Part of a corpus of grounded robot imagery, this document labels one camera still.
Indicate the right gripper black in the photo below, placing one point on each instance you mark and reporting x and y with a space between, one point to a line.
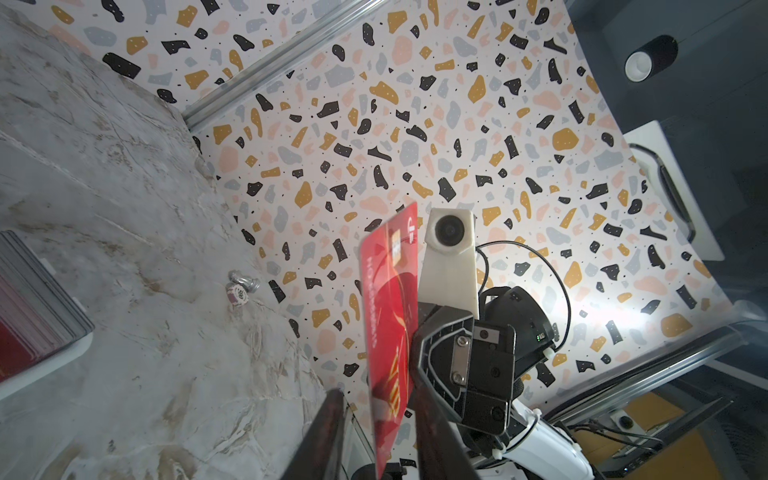
475 367

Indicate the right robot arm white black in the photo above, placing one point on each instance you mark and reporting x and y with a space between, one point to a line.
534 446

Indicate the stack of red cards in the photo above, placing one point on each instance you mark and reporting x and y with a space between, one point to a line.
38 317

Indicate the red VIP credit card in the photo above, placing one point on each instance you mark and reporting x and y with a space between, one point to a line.
389 269

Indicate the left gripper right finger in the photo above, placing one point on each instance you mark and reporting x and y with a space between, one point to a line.
440 454

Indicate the small silver metal object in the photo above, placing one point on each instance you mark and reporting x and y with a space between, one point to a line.
240 286

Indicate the white plastic mesh basket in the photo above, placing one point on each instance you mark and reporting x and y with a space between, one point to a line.
49 365

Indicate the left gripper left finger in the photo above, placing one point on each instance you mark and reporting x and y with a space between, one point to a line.
319 455

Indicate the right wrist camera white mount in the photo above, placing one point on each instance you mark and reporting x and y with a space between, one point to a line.
448 274

